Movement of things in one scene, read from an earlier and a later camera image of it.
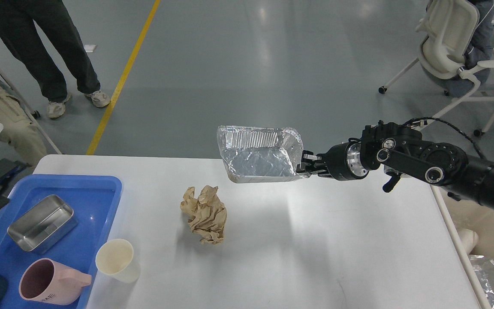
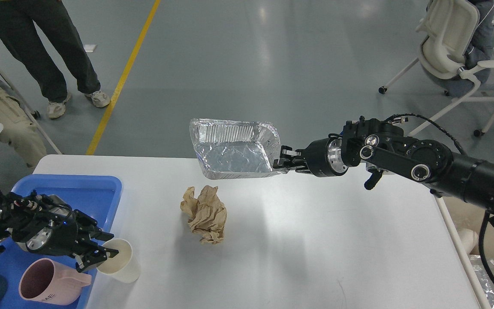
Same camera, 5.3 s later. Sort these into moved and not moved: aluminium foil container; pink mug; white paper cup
Moved: aluminium foil container
Not moved: white paper cup; pink mug
